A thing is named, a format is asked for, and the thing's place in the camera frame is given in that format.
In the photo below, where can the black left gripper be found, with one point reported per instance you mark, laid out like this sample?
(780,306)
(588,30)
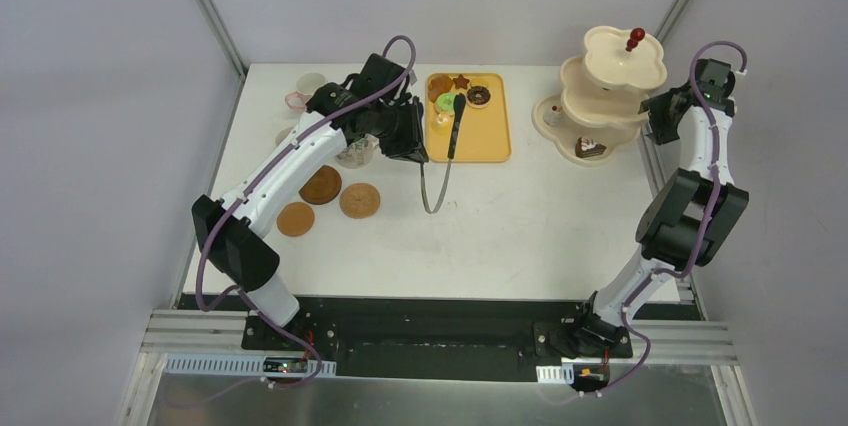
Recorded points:
(408,138)

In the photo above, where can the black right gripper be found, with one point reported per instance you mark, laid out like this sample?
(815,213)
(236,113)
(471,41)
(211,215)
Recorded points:
(655,121)

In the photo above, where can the metal tongs with black tips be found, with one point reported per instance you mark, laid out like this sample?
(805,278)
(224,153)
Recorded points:
(459,106)

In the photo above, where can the chocolate cake slice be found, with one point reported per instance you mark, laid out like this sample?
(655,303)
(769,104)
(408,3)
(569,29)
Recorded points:
(586,147)

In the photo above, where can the white cupcake with cherry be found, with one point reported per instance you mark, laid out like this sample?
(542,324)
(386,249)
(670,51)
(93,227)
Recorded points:
(553,116)

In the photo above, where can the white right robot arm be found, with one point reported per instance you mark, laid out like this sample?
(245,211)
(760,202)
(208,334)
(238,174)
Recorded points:
(692,215)

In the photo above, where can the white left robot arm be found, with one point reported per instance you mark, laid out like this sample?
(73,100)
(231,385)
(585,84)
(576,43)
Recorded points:
(231,230)

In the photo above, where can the yellow cream tart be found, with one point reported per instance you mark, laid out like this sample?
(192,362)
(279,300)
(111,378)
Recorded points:
(442,123)

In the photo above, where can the green frosted donut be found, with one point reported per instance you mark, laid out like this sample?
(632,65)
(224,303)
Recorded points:
(444,104)

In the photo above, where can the floral mug with green inside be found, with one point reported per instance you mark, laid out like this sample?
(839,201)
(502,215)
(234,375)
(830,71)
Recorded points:
(358,154)

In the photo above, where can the cream three-tier cake stand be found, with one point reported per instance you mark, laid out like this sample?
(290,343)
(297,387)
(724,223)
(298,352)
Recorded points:
(601,91)

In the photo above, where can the yellow plastic tray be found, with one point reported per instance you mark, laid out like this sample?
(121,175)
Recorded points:
(484,133)

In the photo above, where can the light woven round coaster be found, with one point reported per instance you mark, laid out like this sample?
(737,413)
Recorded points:
(360,201)

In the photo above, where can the star-shaped chocolate cookie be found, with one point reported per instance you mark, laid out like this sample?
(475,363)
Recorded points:
(460,82)

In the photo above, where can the chocolate sprinkled donut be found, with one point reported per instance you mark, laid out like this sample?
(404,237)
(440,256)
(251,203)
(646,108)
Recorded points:
(478,97)

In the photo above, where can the dark brown wooden coaster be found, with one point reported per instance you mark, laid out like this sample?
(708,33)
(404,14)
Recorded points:
(322,187)

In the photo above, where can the pink mug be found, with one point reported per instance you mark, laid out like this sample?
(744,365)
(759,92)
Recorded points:
(305,87)

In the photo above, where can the light green mug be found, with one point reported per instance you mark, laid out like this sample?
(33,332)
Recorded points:
(283,136)

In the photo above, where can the orange round coaster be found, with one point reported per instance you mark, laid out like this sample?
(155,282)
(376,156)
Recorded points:
(295,219)

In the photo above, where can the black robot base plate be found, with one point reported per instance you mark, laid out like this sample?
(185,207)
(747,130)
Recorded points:
(439,339)

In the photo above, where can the right white slotted cable duct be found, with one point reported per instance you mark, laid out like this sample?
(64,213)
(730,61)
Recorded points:
(555,374)

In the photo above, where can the left aluminium frame post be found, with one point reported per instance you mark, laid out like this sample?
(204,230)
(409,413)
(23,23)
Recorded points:
(220,31)

